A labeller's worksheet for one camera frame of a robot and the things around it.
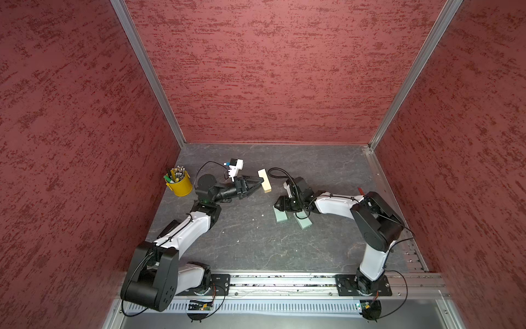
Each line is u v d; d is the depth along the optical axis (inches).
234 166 28.4
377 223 19.4
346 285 29.1
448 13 28.5
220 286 29.2
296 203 31.9
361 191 40.3
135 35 30.5
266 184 27.4
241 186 26.1
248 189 26.1
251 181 26.8
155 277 16.0
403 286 26.0
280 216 35.4
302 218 33.2
